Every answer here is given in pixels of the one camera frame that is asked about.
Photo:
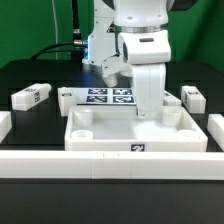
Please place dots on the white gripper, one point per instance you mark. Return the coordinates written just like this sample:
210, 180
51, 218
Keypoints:
148, 80

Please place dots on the white desk top tray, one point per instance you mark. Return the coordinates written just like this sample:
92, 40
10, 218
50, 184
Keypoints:
118, 128

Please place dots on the white sheet with tags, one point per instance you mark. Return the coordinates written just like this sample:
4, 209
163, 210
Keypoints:
110, 96

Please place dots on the white right fence block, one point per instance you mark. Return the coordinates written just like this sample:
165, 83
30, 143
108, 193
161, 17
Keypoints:
215, 127

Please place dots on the white fence block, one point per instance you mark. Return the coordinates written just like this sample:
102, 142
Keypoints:
5, 124
215, 127

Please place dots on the white front fence bar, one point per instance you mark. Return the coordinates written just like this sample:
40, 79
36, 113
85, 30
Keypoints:
111, 165

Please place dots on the white left fence block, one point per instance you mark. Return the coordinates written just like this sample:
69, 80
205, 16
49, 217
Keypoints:
5, 124

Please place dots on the black vertical cable connector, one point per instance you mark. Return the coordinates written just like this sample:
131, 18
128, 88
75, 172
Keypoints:
76, 27

